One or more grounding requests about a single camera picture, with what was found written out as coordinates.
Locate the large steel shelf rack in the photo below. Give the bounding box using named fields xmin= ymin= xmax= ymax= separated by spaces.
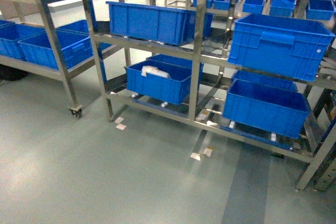
xmin=82 ymin=0 xmax=335 ymax=191

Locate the steel shelf cart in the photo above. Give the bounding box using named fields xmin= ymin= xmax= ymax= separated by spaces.
xmin=0 ymin=0 xmax=125 ymax=119

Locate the blue bin with white bag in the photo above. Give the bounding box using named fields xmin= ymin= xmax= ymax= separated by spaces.
xmin=127 ymin=60 xmax=192 ymax=105

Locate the white plastic bag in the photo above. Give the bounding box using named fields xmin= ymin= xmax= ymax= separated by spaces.
xmin=141 ymin=65 xmax=171 ymax=79

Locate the blue bin top middle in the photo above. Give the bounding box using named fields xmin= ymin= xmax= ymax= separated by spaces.
xmin=106 ymin=1 xmax=214 ymax=46

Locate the blue bin lower right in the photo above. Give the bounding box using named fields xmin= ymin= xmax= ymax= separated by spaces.
xmin=222 ymin=79 xmax=311 ymax=139

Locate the blue bin left cart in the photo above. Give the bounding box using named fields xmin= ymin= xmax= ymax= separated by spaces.
xmin=17 ymin=30 xmax=94 ymax=70

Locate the blue crate with handle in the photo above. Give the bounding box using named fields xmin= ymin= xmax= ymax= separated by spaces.
xmin=227 ymin=14 xmax=335 ymax=81

